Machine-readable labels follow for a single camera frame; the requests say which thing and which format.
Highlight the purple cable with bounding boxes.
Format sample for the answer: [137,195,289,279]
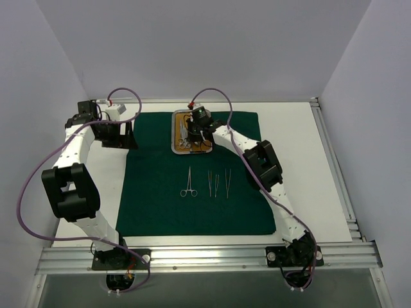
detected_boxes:
[188,88,319,288]
[15,87,152,295]

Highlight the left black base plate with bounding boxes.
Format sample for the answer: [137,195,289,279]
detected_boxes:
[91,248,151,271]

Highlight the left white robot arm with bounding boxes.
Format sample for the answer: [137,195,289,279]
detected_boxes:
[41,101,138,269]

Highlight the back aluminium rail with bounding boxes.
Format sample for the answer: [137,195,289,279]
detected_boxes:
[110,98,320,105]

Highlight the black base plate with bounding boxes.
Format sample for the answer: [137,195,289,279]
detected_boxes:
[265,243,314,268]
[91,248,151,271]

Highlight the green surgical cloth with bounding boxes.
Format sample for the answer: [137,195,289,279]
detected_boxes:
[116,112,276,236]

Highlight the front aluminium rail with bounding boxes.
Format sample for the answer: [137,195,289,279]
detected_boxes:
[36,241,383,275]

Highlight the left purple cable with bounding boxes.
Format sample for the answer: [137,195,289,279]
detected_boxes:
[15,87,152,295]

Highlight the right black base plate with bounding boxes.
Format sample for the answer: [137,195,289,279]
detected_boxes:
[265,243,314,268]

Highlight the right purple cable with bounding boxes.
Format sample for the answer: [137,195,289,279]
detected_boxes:
[188,88,319,288]

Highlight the steel forceps with rings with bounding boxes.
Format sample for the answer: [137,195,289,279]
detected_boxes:
[180,167,198,198]

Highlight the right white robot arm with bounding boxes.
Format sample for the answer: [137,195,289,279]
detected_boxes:
[188,103,317,265]

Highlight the steel scissors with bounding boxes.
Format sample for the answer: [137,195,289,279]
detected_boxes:
[178,120,190,150]

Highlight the thin steel tweezers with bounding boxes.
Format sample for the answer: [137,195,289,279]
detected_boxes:
[225,169,231,198]

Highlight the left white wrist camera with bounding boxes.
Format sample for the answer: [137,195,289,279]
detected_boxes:
[105,104,127,121]

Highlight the steel tray with orange liner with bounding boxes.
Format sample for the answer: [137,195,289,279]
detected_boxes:
[171,110,213,155]

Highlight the aluminium frame rail right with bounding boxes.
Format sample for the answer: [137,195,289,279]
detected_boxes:
[310,97,367,242]

